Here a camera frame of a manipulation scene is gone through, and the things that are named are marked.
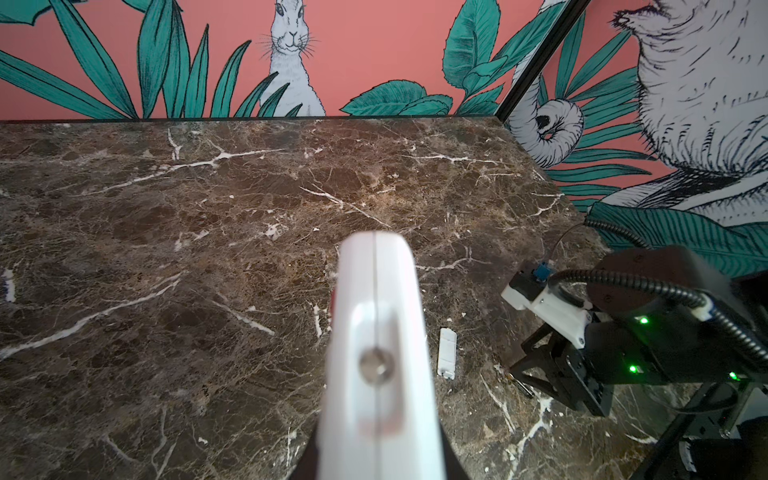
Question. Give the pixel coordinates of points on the right black frame post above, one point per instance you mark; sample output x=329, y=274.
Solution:
x=526, y=74

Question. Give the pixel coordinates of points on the white remote control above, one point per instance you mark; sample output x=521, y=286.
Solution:
x=379, y=418

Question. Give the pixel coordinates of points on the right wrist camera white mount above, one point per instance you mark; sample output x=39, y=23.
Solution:
x=528, y=290

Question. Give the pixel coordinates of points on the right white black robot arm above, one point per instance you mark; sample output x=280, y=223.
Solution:
x=655, y=317

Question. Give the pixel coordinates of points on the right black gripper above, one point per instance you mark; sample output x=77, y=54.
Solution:
x=553, y=366

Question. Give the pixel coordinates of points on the white battery cover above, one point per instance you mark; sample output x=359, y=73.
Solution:
x=447, y=354

